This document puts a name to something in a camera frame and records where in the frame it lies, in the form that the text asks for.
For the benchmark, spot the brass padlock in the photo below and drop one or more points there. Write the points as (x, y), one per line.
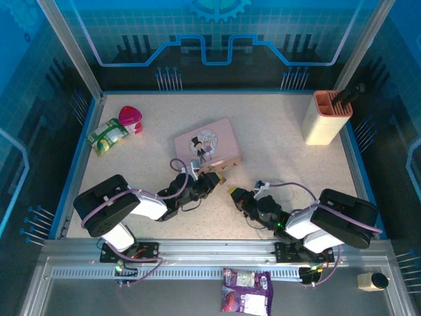
(223, 178)

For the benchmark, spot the pink cartoon tin box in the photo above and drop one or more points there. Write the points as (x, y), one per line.
(207, 138)

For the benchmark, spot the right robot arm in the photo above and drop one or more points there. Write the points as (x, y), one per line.
(345, 217)

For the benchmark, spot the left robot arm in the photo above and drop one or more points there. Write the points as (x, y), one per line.
(105, 204)

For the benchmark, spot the small LED circuit board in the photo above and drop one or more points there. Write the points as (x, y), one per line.
(118, 267)
(317, 267)

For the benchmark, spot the blue table border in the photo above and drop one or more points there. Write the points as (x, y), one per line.
(230, 91)

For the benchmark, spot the purple snack bag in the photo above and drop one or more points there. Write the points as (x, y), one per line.
(246, 296)

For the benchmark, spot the pink lidded cup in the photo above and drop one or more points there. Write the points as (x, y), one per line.
(130, 115)

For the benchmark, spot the green snack bag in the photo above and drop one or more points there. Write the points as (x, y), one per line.
(107, 136)

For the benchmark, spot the cream holder with orange top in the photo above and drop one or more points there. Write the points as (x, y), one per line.
(324, 128)

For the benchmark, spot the beige block with black cap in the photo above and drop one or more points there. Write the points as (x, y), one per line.
(371, 282)

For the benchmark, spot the black tool in holder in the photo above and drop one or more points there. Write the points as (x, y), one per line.
(348, 93)

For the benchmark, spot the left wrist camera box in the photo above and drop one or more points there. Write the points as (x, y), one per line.
(194, 164)

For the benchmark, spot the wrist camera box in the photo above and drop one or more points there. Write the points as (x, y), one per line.
(194, 164)
(261, 187)

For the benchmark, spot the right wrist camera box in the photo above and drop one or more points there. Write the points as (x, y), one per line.
(261, 187)

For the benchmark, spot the aluminium table frame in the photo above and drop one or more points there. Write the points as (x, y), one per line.
(210, 250)

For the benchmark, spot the aluminium frame post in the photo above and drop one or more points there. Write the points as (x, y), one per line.
(361, 49)
(70, 49)

